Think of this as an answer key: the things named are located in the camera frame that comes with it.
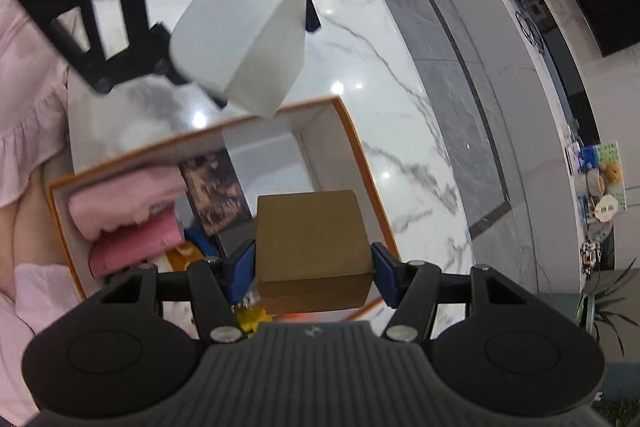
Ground dark patterned box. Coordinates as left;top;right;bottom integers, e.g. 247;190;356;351
179;151;248;238

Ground long grey television cabinet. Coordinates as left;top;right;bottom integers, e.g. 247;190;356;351
400;0;616;298

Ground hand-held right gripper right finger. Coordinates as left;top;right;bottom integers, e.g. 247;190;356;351
371;242;528;344

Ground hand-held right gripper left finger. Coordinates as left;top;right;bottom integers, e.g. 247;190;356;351
100;240;258;344

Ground potted plant grey pot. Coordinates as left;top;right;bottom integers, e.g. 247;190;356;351
575;257;640;358

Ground duck plush toy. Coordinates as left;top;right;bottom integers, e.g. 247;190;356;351
165;227;275;334

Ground pink tube case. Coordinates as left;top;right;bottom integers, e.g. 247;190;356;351
89;209;183;279

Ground brown cardboard box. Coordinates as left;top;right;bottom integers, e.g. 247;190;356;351
255;189;375;313

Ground orange storage box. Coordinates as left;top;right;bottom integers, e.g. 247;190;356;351
47;96;403;323

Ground person's bare leg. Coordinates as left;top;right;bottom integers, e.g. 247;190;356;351
0;159;81;300

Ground white box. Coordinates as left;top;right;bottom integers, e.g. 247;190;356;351
168;0;308;118

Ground round white clock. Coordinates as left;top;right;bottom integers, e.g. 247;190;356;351
592;194;621;224

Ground pink ruffled cloth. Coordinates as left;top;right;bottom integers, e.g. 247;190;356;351
0;0;87;427

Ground colourful plush toys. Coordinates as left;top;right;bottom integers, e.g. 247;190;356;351
575;142;626;208

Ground pink cap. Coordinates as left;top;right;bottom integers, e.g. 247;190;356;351
67;167;188;240

